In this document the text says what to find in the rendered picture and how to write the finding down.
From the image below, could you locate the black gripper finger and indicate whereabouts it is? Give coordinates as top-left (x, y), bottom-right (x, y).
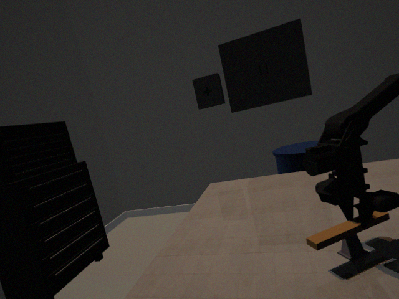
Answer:
top-left (338, 197), bottom-right (354, 220)
top-left (353, 203), bottom-right (375, 229)

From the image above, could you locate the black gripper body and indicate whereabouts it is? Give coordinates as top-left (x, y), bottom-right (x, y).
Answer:
top-left (332, 165), bottom-right (399, 212)

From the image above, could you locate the orange bar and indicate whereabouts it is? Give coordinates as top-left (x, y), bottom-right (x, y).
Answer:
top-left (306, 211), bottom-right (390, 250)

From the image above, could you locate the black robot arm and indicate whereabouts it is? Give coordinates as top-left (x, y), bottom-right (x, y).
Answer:
top-left (302, 73), bottom-right (399, 206)

